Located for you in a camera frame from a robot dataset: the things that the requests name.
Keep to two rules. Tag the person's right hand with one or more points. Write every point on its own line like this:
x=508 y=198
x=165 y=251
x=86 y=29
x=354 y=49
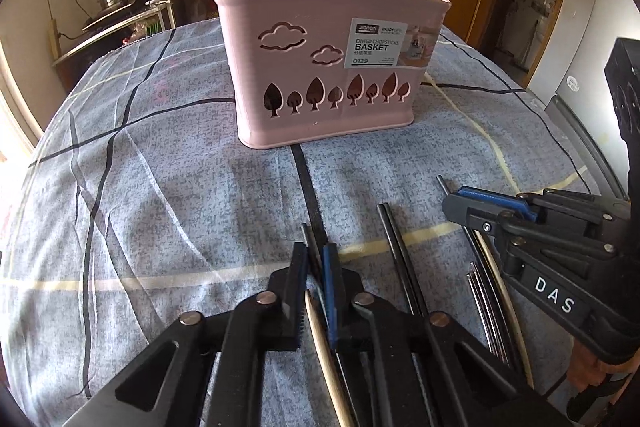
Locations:
x=587 y=372

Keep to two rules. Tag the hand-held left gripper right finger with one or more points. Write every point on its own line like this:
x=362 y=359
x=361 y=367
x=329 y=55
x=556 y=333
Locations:
x=330 y=292

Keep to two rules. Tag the wall power strip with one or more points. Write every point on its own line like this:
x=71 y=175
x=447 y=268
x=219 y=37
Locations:
x=53 y=38

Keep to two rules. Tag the pink plastic chopstick basket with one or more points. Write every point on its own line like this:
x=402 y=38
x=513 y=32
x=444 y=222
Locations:
x=300 y=107

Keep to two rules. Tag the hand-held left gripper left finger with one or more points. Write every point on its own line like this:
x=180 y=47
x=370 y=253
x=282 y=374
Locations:
x=299 y=302

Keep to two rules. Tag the steel stove shelf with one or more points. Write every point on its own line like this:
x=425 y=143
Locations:
x=100 y=39

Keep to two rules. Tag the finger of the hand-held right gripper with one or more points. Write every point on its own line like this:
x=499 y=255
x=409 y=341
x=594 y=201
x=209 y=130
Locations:
x=470 y=211
x=495 y=201

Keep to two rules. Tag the silver refrigerator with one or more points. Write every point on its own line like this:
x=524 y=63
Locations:
x=575 y=132

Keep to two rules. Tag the black induction cooker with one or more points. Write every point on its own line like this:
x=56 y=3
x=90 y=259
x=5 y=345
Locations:
x=120 y=14

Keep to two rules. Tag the wooden chopstick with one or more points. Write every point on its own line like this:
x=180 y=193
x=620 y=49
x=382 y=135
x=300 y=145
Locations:
x=492 y=272
x=322 y=347

